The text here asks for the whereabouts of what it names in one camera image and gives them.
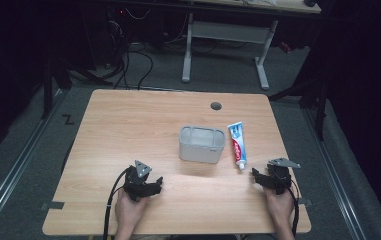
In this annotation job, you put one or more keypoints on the grey tape strip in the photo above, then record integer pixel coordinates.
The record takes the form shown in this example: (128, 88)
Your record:
(53, 205)
(304, 202)

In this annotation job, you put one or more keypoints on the white metal desk frame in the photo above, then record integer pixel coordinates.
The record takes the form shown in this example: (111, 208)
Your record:
(224, 33)

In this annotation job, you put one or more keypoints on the person's right hand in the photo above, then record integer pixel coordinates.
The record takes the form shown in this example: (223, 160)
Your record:
(279, 206)

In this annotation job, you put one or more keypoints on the person's left hand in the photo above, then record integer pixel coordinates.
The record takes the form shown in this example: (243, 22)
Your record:
(129, 210)

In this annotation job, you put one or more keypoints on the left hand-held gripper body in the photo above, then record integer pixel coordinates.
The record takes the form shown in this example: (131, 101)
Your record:
(137, 181)

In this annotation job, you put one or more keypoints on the round grey table grommet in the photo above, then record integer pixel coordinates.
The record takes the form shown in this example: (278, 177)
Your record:
(216, 106)

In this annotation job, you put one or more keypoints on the black metal stand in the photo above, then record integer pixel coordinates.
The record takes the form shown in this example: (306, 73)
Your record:
(311, 96)
(49, 86)

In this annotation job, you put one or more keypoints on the grey plastic storage container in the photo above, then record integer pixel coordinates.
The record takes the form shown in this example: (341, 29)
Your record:
(201, 146)

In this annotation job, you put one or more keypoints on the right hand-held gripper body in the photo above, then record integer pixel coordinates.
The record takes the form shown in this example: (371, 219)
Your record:
(279, 175)

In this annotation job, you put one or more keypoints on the metal floor rail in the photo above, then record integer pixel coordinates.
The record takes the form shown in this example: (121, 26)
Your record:
(331, 173)
(14, 173)

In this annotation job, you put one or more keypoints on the white red toothpaste tube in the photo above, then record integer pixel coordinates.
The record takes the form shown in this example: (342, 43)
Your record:
(238, 146)

